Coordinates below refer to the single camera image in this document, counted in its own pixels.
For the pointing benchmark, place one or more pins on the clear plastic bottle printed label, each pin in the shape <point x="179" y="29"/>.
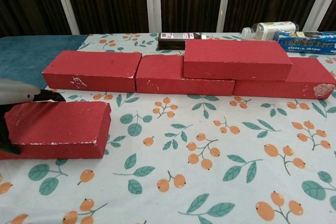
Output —
<point x="265" y="31"/>

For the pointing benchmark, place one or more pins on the red foam brick chipped corner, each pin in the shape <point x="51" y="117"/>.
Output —
<point x="288" y="87"/>

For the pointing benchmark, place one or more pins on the blue snack package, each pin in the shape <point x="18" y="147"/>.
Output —
<point x="307" y="41"/>

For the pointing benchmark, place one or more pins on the white metal frame post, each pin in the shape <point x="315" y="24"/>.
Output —
<point x="152" y="3"/>
<point x="224" y="3"/>
<point x="65" y="6"/>
<point x="320" y="3"/>

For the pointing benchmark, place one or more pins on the red foam brick white scratches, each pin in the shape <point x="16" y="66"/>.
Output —
<point x="92" y="69"/>

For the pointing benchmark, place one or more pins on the teal blue table cover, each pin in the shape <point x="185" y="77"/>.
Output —
<point x="21" y="58"/>

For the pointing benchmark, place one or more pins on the brown medicine bottle white cap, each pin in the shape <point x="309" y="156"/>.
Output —
<point x="170" y="41"/>

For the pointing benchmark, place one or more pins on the floral orange fruit tablecloth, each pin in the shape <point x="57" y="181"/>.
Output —
<point x="168" y="182"/>

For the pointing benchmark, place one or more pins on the red foam brick worn edges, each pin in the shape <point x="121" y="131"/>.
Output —
<point x="57" y="124"/>

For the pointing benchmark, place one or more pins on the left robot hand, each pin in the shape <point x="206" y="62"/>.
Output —
<point x="15" y="93"/>

